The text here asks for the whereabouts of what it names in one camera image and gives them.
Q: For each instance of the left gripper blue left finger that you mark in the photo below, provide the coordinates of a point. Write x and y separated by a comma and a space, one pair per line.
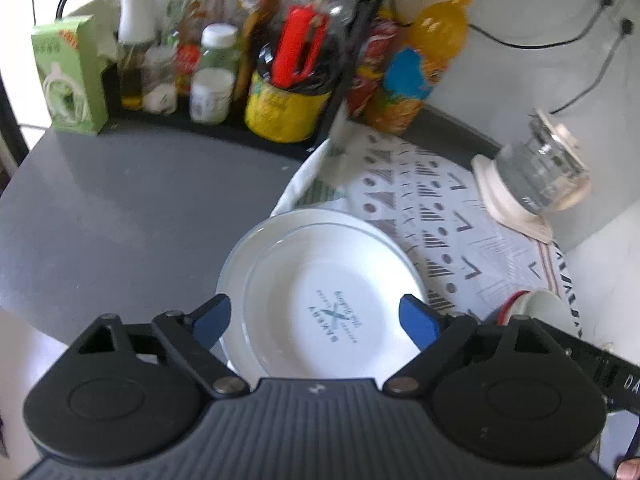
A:
188, 340

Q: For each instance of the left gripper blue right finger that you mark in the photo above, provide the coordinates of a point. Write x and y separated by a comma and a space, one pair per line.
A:
441, 339

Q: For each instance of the red and black bowl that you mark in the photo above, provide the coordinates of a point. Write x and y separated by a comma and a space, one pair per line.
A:
505, 310

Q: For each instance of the white bowl with plant print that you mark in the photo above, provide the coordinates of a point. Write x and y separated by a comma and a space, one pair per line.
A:
546, 307

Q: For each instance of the white plate with blue script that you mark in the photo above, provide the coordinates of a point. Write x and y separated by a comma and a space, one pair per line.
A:
235, 279

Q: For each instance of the small white plate blue logo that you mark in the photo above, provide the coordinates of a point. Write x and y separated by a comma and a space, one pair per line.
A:
330, 304

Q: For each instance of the black metal kitchen rack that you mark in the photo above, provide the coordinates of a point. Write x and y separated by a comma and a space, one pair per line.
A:
233, 128

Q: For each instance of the person right hand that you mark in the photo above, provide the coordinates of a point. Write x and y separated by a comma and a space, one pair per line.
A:
628, 470

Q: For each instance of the patterned white table cloth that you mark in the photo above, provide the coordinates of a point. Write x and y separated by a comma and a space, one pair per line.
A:
431, 208

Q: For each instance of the cream kettle base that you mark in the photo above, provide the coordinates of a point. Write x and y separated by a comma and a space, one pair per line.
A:
502, 206

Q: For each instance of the red snack can stack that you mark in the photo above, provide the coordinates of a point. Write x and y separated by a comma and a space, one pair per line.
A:
371, 63

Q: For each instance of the green carton box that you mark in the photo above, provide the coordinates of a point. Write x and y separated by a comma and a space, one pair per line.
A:
70, 72

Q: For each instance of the orange juice bottle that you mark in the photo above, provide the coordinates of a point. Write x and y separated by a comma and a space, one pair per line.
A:
434, 39

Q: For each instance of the green label sauce bottle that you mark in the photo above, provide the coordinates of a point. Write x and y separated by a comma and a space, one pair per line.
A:
194, 16

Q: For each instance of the white top oil bottle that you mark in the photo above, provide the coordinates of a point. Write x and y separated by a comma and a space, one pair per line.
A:
136, 34

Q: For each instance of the glass electric kettle cream handle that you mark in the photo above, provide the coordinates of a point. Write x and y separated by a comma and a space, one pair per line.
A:
544, 173

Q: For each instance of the soy sauce jug red handle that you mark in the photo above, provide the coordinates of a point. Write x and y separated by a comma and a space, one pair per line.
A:
298, 69

